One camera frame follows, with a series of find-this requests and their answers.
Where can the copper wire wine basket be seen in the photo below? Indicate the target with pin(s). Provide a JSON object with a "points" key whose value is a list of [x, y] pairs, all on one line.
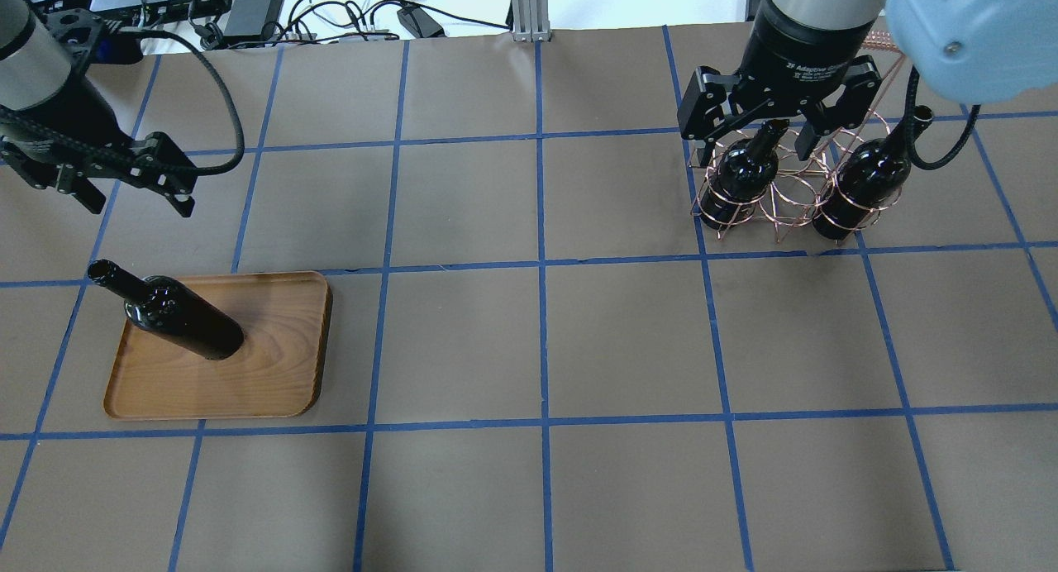
{"points": [[802, 186]]}

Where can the aluminium frame post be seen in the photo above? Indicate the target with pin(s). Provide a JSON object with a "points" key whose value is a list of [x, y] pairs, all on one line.
{"points": [[530, 21]]}

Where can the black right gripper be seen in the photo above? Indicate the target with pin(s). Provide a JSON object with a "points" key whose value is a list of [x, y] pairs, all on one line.
{"points": [[795, 53]]}

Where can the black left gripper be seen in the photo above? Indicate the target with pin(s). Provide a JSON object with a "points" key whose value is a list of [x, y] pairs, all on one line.
{"points": [[73, 119]]}

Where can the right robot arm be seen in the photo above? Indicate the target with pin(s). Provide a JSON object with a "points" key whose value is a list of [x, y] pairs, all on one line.
{"points": [[976, 51]]}

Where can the black wine bottle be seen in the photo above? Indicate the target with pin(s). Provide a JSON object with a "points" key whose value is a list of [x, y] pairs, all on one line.
{"points": [[168, 309], [744, 172], [874, 172]]}

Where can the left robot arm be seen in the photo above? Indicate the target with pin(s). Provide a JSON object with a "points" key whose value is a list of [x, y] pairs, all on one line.
{"points": [[58, 131]]}

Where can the wooden tray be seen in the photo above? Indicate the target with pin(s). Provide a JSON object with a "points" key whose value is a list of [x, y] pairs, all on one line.
{"points": [[277, 372]]}

